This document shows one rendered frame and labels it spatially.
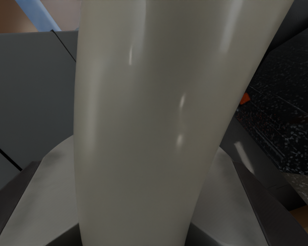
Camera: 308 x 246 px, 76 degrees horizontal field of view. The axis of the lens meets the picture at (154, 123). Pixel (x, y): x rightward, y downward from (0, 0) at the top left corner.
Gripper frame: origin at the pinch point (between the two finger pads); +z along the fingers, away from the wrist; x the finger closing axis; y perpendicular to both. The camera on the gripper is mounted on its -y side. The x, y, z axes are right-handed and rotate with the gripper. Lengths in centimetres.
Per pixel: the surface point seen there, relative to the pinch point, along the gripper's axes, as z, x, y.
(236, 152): 81, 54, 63
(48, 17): 92, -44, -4
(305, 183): 22, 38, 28
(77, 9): 91, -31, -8
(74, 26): 91, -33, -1
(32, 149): 14.3, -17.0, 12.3
